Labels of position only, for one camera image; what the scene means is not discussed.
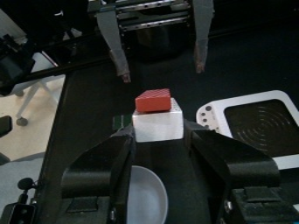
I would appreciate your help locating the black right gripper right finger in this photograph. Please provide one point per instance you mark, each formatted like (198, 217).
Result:
(238, 166)

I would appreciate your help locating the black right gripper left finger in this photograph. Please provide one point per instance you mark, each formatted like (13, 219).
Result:
(93, 172)

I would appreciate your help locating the black frame bar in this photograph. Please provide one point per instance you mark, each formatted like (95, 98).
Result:
(73, 65)

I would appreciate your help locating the white chair with caster legs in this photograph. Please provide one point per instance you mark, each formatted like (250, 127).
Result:
(32, 90)

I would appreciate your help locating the dark green small block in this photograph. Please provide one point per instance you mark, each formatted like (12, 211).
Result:
(121, 122)

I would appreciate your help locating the white round plate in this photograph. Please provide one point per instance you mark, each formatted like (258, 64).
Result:
(147, 195)

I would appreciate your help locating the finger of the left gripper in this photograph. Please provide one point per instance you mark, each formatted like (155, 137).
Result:
(202, 29)
(115, 43)

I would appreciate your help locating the white toy induction stove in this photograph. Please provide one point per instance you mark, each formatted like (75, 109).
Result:
(218, 115)

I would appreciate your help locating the black camera device on stand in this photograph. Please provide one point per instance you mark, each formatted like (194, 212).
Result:
(19, 211)

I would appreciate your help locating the salmon sushi toy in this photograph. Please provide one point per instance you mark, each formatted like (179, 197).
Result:
(155, 125)

